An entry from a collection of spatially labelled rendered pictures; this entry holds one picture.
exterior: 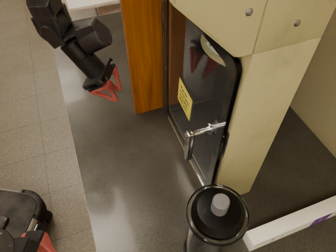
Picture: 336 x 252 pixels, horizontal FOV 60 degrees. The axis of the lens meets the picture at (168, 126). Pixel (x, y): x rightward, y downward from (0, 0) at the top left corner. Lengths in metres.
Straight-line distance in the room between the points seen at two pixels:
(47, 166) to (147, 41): 1.46
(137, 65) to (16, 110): 1.79
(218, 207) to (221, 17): 0.29
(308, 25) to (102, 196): 0.61
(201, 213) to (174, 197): 0.28
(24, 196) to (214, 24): 1.52
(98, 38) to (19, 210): 1.17
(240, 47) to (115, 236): 0.54
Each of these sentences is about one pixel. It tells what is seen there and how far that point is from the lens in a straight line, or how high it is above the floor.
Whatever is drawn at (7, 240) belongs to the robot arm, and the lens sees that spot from 0.49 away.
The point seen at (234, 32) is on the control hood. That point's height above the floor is 1.45.
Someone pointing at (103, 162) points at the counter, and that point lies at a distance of 0.86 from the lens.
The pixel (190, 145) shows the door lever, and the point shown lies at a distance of 0.58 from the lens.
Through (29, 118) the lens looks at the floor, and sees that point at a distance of 2.41.
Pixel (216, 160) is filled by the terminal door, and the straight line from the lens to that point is 0.60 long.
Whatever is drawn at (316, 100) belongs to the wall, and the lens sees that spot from 1.00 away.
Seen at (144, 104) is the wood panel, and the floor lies 0.98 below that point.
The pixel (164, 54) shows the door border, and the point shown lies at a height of 1.20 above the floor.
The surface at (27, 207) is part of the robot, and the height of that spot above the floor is 0.24.
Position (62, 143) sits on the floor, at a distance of 2.17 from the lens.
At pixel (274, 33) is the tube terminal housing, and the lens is 0.41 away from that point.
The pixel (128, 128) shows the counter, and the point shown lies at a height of 0.94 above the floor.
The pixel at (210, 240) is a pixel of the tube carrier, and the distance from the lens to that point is 0.51.
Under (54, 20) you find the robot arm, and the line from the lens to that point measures 0.73.
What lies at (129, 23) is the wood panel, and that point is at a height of 1.26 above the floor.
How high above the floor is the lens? 1.65
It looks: 51 degrees down
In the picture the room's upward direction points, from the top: straight up
